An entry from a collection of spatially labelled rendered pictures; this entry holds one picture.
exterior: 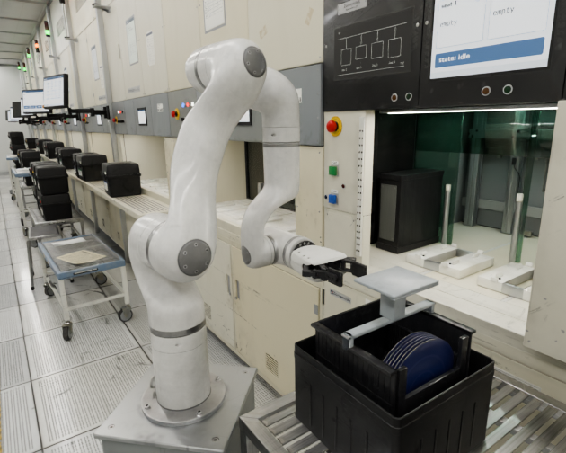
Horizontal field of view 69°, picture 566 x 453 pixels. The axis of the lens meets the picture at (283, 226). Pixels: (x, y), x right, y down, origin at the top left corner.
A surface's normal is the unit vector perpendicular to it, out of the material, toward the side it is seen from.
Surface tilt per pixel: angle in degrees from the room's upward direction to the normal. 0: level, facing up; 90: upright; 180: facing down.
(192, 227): 64
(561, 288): 90
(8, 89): 90
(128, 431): 0
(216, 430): 0
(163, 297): 31
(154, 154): 90
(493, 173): 90
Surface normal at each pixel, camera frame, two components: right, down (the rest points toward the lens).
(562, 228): -0.82, 0.16
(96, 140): 0.57, 0.19
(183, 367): 0.34, 0.23
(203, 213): 0.73, -0.27
